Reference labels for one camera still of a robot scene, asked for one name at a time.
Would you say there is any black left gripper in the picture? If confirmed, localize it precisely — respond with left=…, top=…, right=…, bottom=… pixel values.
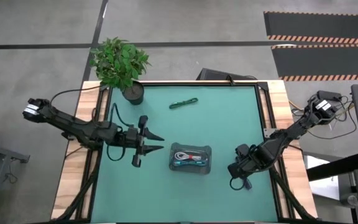
left=116, top=114, right=165, bottom=168

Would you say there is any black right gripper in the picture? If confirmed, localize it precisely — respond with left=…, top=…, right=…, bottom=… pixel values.
left=227, top=143, right=261, bottom=182

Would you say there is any dark blue braided USB-C cable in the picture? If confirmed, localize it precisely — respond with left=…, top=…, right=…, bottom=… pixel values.
left=229, top=177, right=253, bottom=191

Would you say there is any white USB-C cable red tie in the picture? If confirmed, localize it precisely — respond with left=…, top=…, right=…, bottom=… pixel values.
left=173, top=150, right=207, bottom=161

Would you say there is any teal blue braided USB-C cable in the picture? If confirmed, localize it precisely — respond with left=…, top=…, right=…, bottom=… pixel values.
left=173, top=160, right=208, bottom=167

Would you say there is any translucent grey plastic bin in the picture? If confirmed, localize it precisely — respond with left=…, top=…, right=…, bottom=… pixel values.
left=168, top=142, right=213, bottom=176

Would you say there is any black plant pot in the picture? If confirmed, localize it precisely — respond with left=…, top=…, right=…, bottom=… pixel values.
left=121, top=81, right=145, bottom=106

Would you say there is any green leafy small tree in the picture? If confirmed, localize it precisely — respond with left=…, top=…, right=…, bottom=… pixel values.
left=88, top=36, right=152, bottom=93

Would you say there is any black monitor behind table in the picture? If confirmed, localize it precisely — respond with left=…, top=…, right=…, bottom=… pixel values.
left=196, top=67, right=258, bottom=83

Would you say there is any black power adapter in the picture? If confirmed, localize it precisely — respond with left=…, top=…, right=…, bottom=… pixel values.
left=316, top=90, right=343, bottom=101

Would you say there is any black hazard striped floor mat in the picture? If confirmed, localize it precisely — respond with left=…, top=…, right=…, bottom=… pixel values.
left=270, top=44, right=358, bottom=82
left=263, top=11, right=358, bottom=45

